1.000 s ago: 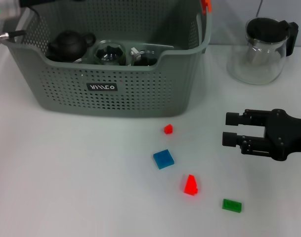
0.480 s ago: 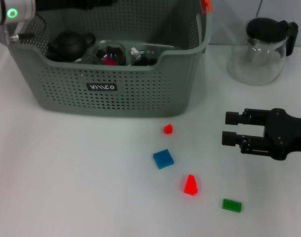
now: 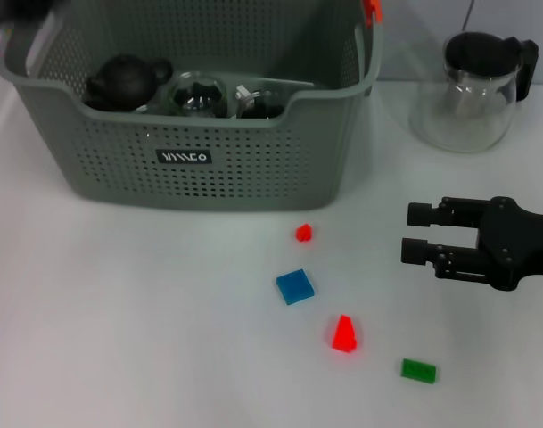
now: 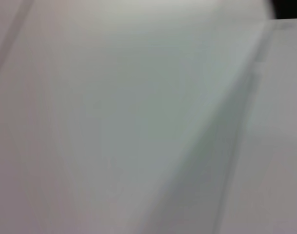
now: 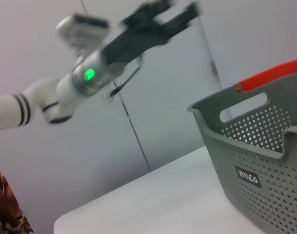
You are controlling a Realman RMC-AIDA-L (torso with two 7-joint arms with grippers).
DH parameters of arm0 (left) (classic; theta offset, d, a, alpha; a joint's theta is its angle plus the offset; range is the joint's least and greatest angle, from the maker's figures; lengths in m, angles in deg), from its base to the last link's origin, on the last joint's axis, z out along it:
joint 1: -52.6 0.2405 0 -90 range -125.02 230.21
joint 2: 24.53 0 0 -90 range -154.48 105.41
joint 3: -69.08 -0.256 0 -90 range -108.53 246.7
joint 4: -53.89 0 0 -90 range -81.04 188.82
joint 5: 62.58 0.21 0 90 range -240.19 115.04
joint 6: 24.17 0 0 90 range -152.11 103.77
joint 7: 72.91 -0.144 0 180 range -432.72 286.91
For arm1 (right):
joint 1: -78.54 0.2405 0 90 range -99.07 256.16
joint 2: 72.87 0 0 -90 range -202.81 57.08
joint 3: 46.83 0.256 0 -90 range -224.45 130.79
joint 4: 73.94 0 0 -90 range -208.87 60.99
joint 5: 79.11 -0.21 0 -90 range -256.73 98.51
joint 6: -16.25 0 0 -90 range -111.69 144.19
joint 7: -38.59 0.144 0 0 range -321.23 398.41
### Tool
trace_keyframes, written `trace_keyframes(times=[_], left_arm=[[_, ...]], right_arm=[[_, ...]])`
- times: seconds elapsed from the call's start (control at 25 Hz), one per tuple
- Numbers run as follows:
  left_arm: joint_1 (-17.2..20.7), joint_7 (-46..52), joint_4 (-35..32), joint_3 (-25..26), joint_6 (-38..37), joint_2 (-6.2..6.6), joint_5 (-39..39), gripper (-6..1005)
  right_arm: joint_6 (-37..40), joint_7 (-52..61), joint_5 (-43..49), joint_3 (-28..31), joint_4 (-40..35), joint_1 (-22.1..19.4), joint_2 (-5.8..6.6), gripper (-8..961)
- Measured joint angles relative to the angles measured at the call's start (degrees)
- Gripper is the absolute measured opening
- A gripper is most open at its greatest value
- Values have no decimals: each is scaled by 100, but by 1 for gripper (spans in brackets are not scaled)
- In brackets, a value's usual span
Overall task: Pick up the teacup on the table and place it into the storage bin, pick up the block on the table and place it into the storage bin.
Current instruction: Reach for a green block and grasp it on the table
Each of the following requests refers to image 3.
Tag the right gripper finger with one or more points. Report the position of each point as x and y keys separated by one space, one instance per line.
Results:
x=458 y=262
x=449 y=213

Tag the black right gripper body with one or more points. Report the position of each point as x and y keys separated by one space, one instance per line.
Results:
x=525 y=243

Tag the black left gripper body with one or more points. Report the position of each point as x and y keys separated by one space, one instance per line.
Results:
x=12 y=11

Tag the green two-stud brick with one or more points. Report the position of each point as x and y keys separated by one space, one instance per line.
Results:
x=417 y=370

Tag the bright red wedge brick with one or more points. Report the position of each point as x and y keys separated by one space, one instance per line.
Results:
x=343 y=335

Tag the glass teacup black holder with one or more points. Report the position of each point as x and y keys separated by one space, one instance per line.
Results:
x=144 y=108
x=262 y=110
x=197 y=96

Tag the white toy brick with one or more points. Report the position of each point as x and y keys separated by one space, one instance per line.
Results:
x=243 y=93

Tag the grey perforated plastic storage bin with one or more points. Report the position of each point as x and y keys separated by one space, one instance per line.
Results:
x=253 y=178

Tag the black ceramic teapot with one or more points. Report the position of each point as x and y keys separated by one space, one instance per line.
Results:
x=124 y=84

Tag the small red brick side stud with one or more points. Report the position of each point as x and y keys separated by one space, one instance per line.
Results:
x=303 y=233

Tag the glass pitcher black lid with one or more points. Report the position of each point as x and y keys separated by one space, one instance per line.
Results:
x=480 y=53

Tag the blue square four-stud brick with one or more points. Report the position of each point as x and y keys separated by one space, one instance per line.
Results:
x=295 y=286

